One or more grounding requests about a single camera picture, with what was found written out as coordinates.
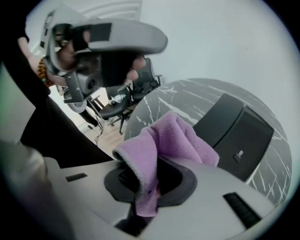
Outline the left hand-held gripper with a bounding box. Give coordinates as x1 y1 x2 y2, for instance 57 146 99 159
25 3 169 113

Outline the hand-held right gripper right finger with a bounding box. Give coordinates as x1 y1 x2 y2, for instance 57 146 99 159
142 156 276 240

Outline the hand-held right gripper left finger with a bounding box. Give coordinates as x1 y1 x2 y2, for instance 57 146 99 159
0 140 142 240

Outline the purple fleece cloth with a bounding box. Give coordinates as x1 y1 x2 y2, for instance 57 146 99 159
112 110 220 218

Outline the black desk phone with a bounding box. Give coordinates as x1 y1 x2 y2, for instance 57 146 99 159
192 93 275 182

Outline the person's left forearm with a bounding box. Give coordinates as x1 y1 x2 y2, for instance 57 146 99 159
17 37 62 88

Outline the person's left hand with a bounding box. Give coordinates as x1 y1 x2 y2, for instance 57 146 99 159
125 55 147 83

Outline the white slatted blind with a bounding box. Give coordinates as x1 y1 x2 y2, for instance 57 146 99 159
81 0 143 20

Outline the black office chair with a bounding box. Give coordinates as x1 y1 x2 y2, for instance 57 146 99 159
130 57 163 102
93 82 139 135

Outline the person's black clothing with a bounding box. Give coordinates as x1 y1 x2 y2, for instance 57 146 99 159
0 23 114 169

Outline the brown beaded bracelet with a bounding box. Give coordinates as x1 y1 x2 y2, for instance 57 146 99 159
36 57 55 88

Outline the black cable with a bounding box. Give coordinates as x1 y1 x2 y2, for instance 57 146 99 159
85 100 105 146

